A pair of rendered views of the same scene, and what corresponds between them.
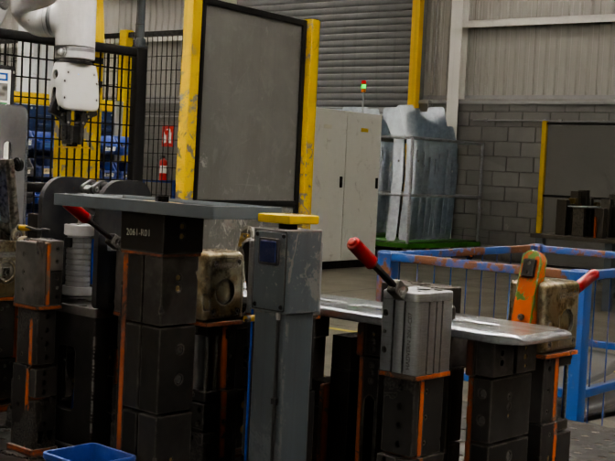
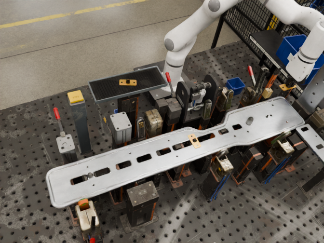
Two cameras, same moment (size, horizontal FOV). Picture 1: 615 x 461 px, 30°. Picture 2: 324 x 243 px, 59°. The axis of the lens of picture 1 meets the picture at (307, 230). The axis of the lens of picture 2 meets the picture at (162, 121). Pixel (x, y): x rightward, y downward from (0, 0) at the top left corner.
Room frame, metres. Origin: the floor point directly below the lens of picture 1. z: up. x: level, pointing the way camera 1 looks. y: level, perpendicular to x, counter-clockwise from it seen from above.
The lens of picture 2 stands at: (2.17, -0.68, 2.18)
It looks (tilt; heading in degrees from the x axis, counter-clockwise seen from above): 52 degrees down; 105
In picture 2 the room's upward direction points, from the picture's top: 11 degrees clockwise
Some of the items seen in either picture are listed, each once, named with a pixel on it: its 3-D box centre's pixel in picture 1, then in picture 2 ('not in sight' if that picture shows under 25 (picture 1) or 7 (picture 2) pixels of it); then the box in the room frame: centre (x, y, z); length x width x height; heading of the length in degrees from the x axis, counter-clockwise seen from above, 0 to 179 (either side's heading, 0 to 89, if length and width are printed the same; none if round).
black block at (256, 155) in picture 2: not in sight; (246, 167); (2.43, 0.26, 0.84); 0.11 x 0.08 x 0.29; 138
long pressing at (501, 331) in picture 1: (225, 287); (191, 143); (2.11, 0.15, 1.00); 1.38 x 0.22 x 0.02; 48
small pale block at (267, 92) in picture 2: not in sight; (257, 110); (2.39, 0.66, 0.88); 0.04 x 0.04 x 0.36; 48
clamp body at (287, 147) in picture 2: not in sight; (271, 161); (2.55, 0.33, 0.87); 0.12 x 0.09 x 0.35; 138
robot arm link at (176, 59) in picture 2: not in sight; (181, 43); (1.82, 0.73, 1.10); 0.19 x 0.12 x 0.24; 73
